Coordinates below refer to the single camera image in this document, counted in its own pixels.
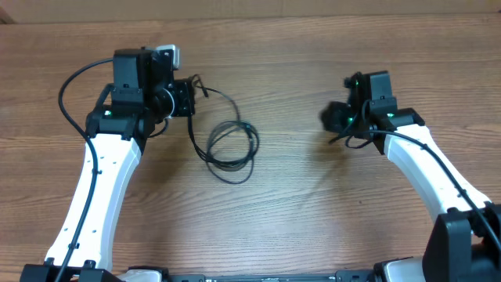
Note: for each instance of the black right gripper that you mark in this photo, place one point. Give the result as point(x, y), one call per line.
point(334, 119)

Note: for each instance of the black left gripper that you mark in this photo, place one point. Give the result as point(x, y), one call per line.
point(185, 92)

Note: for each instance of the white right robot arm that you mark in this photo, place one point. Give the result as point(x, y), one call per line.
point(464, 244)

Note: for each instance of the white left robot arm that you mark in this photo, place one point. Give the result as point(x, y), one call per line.
point(143, 94)

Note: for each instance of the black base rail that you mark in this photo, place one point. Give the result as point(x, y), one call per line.
point(270, 277)

